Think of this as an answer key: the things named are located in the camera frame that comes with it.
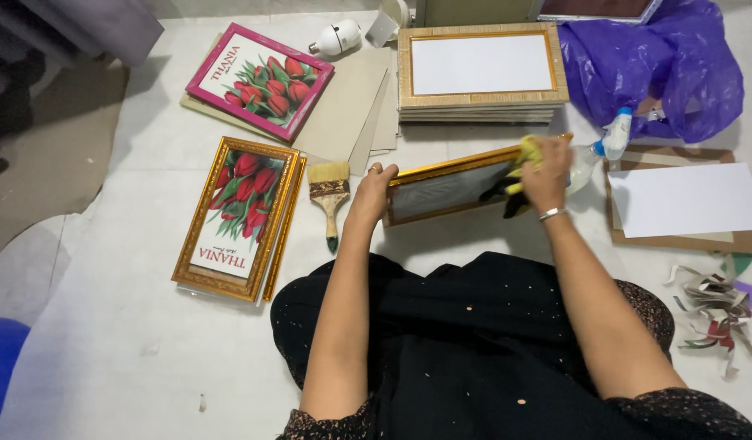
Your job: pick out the person's right hand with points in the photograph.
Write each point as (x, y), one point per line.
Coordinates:
(550, 174)

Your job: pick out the person's left hand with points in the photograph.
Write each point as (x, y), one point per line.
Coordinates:
(369, 195)

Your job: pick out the person's left fingers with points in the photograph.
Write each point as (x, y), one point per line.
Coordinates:
(383, 173)

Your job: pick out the person's right fingers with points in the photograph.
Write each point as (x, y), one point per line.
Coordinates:
(527, 171)

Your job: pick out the yellow cleaning cloth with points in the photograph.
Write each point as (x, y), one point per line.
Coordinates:
(528, 151)

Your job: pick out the gold picture frame with glass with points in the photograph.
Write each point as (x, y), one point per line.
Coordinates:
(443, 189)

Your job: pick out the wooden paintbrush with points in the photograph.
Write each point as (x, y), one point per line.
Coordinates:
(329, 183)

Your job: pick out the beige cardboard backing sheets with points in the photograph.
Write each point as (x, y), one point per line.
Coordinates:
(351, 104)

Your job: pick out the clear spray bottle blue nozzle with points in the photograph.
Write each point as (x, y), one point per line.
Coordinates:
(614, 137)

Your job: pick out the stack of beige gold frames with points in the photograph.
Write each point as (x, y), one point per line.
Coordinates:
(481, 64)

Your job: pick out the white plastic object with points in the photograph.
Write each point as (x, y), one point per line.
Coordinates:
(391, 18)

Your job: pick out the white paper sheet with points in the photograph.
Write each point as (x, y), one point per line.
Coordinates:
(687, 198)

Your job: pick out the brown cardboard sheet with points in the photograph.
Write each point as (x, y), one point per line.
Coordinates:
(675, 244)

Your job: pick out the purple plastic bag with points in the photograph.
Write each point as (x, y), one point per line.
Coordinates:
(657, 67)

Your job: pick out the beige box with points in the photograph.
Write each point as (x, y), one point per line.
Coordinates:
(473, 12)

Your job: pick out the dark framed picture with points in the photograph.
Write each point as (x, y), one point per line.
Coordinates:
(595, 8)

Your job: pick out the person's black speckled clothing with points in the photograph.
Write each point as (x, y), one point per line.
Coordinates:
(473, 342)

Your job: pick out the pile of paper scraps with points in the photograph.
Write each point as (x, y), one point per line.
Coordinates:
(715, 305)

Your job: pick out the green paper piece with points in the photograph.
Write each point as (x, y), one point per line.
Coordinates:
(745, 260)

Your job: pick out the grey fabric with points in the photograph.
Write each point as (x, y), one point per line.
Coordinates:
(89, 24)

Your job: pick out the blue plastic object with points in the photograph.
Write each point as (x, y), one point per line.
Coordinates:
(2, 366)

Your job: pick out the white bulb camera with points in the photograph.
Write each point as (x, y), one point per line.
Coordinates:
(339, 38)

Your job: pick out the ornate gold frame tulip picture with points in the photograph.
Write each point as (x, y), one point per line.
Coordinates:
(238, 214)

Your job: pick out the pink frame tulip picture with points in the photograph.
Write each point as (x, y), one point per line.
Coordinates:
(260, 79)

